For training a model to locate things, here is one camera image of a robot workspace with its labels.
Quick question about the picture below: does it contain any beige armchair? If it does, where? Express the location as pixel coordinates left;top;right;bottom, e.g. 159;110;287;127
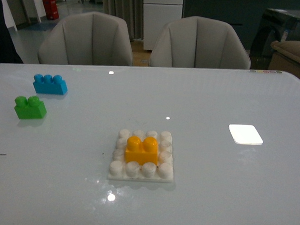
37;11;133;66
149;16;251;69

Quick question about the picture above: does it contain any dark grey counter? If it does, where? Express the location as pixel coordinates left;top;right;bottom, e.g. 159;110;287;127
182;0;300;50

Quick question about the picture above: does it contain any yellow two-stud block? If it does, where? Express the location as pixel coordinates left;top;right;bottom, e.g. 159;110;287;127
124;136;159;166

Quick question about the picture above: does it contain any white cabinet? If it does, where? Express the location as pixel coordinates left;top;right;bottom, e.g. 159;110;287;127
143;0;184;50

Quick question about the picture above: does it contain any brown cushioned seat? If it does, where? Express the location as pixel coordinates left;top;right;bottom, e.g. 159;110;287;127
268;40;300;79

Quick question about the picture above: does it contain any grey curtain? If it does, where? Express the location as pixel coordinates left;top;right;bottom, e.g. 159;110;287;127
103;0;144;40

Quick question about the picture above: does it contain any white studded base plate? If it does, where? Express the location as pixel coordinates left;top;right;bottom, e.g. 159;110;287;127
108;129;174;183

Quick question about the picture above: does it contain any right beige armchair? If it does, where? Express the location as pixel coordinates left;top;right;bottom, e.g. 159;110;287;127
149;16;251;69

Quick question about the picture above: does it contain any blue three-stud block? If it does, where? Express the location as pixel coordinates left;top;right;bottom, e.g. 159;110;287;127
33;74;68;95

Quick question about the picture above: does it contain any person in dark clothes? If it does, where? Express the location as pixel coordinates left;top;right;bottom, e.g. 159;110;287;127
0;0;23;64

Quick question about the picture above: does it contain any black machine box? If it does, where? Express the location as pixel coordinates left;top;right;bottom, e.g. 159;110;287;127
250;8;300;70

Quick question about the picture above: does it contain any green two-stud block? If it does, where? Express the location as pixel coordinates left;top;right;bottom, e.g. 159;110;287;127
14;96;47;119

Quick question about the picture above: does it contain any left beige armchair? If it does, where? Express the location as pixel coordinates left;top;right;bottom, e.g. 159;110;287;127
37;11;133;66

